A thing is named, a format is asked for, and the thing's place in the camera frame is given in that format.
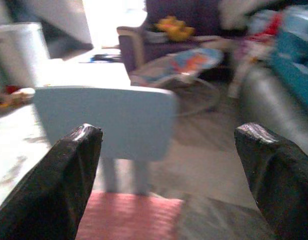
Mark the colourful baby bouncer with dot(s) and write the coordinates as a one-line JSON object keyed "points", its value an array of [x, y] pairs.
{"points": [[194, 60]]}

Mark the light blue child chair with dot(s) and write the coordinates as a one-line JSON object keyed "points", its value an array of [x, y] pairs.
{"points": [[106, 112]]}

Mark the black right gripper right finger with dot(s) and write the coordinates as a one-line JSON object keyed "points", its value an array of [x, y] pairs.
{"points": [[284, 190]]}

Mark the pink pillow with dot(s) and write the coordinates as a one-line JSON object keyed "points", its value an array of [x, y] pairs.
{"points": [[129, 217]]}

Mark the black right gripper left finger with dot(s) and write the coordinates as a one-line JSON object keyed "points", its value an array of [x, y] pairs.
{"points": [[49, 195]]}

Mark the yellow plush toy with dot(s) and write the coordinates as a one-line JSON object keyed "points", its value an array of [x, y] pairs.
{"points": [[176, 28]]}

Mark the brown and red plush toy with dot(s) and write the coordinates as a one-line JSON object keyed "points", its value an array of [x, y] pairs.
{"points": [[21, 95]]}

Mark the grey-green leather sofa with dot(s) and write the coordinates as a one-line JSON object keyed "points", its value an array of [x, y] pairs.
{"points": [[269, 100]]}

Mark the purple armchair with cream trim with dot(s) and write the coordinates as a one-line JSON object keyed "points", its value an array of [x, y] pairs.
{"points": [[130, 50]]}

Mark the black cloth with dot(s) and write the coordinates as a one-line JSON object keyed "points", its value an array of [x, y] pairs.
{"points": [[106, 58]]}

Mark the teal blanket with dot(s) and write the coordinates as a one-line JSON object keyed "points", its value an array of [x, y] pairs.
{"points": [[296, 62]]}

